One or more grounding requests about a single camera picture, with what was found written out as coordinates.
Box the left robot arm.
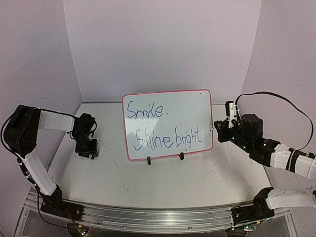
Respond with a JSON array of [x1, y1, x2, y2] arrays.
[[0, 105, 98, 197]]

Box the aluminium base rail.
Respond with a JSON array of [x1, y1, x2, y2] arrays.
[[23, 192, 289, 229]]

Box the black right camera cable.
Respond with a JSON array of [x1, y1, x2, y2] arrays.
[[235, 91, 315, 150]]

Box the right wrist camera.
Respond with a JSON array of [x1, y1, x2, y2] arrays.
[[225, 101, 241, 128]]

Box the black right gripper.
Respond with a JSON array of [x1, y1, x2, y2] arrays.
[[214, 119, 252, 153]]

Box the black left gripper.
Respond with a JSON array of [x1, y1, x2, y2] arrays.
[[72, 130, 98, 157]]

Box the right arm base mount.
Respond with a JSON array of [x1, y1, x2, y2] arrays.
[[230, 187, 275, 226]]

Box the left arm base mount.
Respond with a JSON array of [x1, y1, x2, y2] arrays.
[[39, 186, 84, 221]]

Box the pink framed whiteboard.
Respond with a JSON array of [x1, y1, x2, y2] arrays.
[[122, 89, 214, 161]]

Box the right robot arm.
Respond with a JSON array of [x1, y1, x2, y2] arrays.
[[214, 114, 316, 210]]

